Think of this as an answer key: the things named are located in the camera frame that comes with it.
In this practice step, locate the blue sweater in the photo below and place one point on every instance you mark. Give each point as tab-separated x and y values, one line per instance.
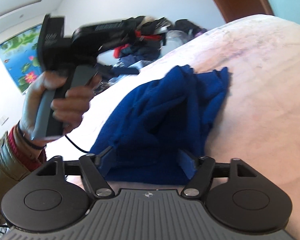
152	110

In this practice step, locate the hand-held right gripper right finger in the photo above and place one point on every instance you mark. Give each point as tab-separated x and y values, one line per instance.
187	165

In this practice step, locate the person's left forearm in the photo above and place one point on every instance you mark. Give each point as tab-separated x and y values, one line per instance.
5	162

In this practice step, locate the red jacket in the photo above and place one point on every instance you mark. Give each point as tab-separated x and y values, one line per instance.
120	50

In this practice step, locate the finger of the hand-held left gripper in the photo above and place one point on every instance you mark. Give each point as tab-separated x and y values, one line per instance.
120	70

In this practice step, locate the white wall socket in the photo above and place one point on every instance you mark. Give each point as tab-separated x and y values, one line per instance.
3	120

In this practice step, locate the clear plastic bag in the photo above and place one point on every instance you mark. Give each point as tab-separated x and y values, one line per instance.
175	38

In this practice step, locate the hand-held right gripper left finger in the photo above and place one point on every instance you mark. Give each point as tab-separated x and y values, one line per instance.
106	161

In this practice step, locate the person's left hand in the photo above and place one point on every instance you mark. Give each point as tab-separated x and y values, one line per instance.
32	105

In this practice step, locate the pile of dark clothes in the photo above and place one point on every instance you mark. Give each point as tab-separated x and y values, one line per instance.
185	26

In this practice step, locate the pink blanket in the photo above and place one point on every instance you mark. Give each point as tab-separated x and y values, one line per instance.
252	80

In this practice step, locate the flower wall poster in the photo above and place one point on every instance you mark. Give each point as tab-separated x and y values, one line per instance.
15	55

